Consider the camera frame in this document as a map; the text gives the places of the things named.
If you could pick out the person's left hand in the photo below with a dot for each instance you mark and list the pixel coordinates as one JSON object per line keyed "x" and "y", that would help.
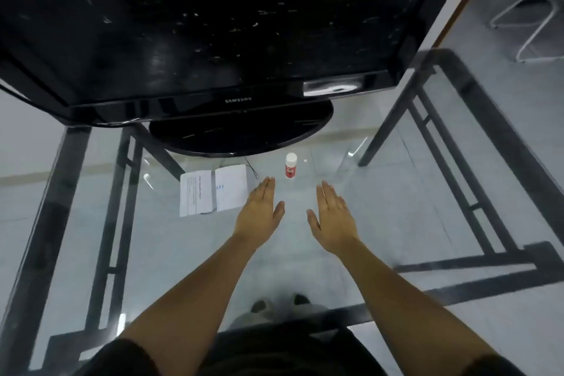
{"x": 257, "y": 221}

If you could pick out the person's right hand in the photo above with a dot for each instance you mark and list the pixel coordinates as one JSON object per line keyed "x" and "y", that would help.
{"x": 335, "y": 226}

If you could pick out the white paper with blue mark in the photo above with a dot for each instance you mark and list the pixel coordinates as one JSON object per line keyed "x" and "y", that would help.
{"x": 231, "y": 188}

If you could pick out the red glue stick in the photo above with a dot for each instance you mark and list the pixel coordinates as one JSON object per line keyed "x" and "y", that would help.
{"x": 291, "y": 172}

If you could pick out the white paper with text lines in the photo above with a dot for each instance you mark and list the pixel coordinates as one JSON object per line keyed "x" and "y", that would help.
{"x": 194, "y": 195}

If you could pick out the person's right forearm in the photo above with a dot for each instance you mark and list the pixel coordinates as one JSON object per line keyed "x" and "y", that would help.
{"x": 396, "y": 305}

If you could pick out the person's left forearm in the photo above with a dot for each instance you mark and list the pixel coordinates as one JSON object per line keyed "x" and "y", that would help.
{"x": 194, "y": 305}

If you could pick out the person's right beige shoe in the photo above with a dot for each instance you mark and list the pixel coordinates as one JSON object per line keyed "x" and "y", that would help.
{"x": 301, "y": 299}

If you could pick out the person's beige shoe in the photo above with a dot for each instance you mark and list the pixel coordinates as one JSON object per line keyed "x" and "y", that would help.
{"x": 261, "y": 305}
{"x": 301, "y": 299}

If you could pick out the person's left beige shoe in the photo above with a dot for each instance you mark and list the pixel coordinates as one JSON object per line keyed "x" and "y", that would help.
{"x": 261, "y": 305}

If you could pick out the grey trousers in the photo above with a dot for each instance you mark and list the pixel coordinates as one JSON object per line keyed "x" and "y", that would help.
{"x": 246, "y": 320}

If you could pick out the black shirt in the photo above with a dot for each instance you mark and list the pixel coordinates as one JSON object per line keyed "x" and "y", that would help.
{"x": 282, "y": 353}

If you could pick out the black flat screen television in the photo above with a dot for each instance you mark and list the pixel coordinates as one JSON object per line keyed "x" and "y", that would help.
{"x": 220, "y": 14}

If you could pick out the black metal table frame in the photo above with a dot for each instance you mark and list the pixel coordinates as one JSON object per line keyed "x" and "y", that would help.
{"x": 44, "y": 230}

